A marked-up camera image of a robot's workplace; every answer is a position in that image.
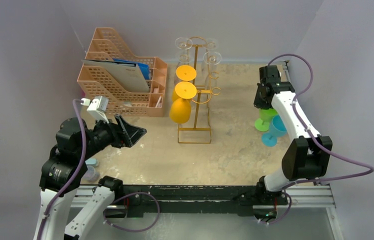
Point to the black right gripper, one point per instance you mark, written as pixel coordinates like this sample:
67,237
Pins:
263,96

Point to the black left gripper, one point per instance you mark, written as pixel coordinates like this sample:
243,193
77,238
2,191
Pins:
123,133

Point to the yellow plastic goblet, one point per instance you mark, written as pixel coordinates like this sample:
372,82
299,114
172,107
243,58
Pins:
184,78
180,110

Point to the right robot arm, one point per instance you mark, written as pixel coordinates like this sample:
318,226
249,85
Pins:
278,107

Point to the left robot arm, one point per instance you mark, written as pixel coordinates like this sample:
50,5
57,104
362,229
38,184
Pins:
62,173

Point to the green plastic goblet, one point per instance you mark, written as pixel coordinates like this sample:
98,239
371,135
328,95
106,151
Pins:
262,124

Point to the peach plastic file organizer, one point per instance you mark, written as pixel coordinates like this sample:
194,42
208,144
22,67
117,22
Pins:
107,44

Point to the blue plastic goblet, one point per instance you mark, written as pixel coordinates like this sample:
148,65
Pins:
276,130

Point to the blue small container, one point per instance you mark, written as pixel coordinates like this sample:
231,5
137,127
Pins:
93,162

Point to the small clear plastic cup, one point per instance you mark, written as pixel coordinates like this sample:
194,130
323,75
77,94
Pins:
91,174

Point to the grey paper folder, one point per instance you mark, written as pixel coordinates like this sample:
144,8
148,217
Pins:
131,75

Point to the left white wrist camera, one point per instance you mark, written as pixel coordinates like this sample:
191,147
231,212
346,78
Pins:
97,107

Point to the gold wire wine glass rack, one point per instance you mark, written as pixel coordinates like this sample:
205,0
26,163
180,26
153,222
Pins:
199,121

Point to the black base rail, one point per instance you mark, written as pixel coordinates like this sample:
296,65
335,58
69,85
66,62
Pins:
241,200

